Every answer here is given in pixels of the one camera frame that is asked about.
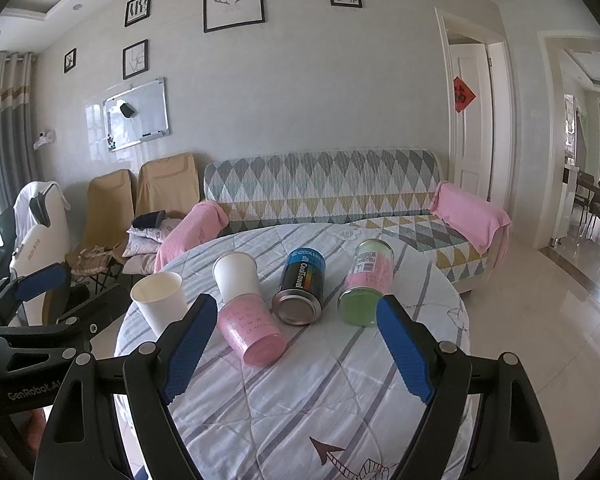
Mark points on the tiny black picture frame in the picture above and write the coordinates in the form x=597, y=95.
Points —
x=70, y=60

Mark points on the white door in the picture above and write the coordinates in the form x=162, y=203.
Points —
x=472, y=125

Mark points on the stack of pale pillows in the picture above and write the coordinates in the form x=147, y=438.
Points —
x=145, y=247

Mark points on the pink paper cup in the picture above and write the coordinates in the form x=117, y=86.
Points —
x=252, y=332

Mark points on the dark cushion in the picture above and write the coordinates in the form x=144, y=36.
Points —
x=149, y=220

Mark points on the black white picture frame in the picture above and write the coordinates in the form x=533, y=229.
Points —
x=135, y=59
x=138, y=9

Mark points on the red door decoration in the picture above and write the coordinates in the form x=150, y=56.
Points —
x=463, y=94

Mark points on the green and pink can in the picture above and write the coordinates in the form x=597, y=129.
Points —
x=366, y=280

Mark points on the white paper cup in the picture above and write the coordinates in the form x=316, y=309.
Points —
x=161, y=306

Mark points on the grey curtain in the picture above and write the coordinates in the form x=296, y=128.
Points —
x=10, y=130

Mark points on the diamond patterned sofa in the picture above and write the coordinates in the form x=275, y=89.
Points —
x=330, y=185

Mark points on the black whiteboard eraser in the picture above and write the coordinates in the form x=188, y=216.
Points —
x=127, y=109

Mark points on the large antler picture frame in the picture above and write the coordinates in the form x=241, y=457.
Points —
x=234, y=1

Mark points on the white gaming chair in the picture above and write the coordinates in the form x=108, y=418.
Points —
x=35, y=245

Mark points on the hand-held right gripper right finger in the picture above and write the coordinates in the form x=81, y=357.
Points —
x=402, y=355

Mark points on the beige folding chair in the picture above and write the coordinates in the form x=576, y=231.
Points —
x=107, y=210
x=167, y=185

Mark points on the blue metal can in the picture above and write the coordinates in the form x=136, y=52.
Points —
x=300, y=275

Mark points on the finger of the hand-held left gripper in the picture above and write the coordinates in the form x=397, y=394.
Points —
x=42, y=280
x=97, y=310

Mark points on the whiteboard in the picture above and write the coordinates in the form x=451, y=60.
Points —
x=137, y=120

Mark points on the pink towel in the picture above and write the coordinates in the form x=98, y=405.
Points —
x=190, y=232
x=472, y=217

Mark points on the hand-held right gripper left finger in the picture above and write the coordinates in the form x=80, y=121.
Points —
x=187, y=355

